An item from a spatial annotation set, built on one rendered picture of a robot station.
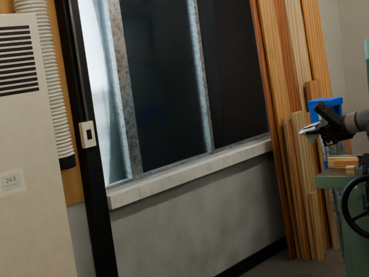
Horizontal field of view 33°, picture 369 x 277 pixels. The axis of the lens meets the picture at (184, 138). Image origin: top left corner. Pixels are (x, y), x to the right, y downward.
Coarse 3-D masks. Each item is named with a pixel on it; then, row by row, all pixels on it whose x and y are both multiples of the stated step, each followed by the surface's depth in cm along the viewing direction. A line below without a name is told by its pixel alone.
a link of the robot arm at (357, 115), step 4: (368, 108) 216; (356, 112) 219; (360, 112) 217; (364, 112) 216; (368, 112) 214; (356, 116) 218; (360, 116) 216; (364, 116) 215; (368, 116) 214; (356, 120) 217; (360, 120) 216; (364, 120) 215; (368, 120) 214; (356, 124) 218; (360, 124) 217; (364, 124) 216; (368, 124) 214; (360, 128) 218; (364, 128) 217; (368, 128) 215; (368, 132) 215
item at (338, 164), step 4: (336, 160) 301; (340, 160) 300; (344, 160) 298; (348, 160) 297; (352, 160) 296; (356, 160) 295; (336, 164) 301; (340, 164) 300; (344, 164) 299; (348, 164) 298; (352, 164) 297; (356, 164) 296; (336, 168) 302; (340, 168) 300; (344, 168) 299
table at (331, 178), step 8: (328, 168) 304; (320, 176) 290; (328, 176) 288; (336, 176) 286; (344, 176) 284; (352, 176) 282; (320, 184) 291; (328, 184) 289; (336, 184) 287; (344, 184) 284; (360, 192) 271
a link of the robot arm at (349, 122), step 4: (352, 112) 221; (348, 116) 220; (352, 116) 219; (344, 120) 221; (348, 120) 220; (352, 120) 218; (344, 124) 221; (348, 124) 220; (352, 124) 219; (348, 128) 220; (352, 128) 219; (356, 128) 218; (352, 132) 221; (356, 132) 221
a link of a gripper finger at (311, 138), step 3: (303, 129) 236; (306, 129) 234; (309, 129) 232; (312, 129) 230; (300, 132) 236; (303, 132) 234; (306, 135) 234; (309, 135) 234; (312, 135) 233; (315, 135) 232; (318, 135) 231; (309, 138) 234; (312, 138) 233; (312, 141) 234
